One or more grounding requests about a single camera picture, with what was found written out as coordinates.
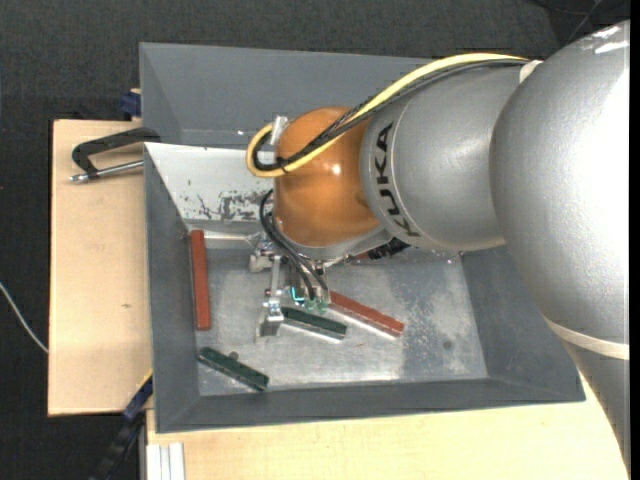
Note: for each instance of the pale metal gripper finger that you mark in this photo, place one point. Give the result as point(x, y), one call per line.
point(271, 324)

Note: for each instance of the dark green flat block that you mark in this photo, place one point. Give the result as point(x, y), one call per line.
point(232, 368)
point(315, 323)

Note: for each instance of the red-brown flat block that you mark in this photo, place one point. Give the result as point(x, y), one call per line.
point(367, 314)
point(200, 280)

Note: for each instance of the grey metal bin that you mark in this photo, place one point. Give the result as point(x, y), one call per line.
point(430, 318)

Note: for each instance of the pale wood flat board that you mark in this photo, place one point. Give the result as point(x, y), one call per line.
point(97, 268)

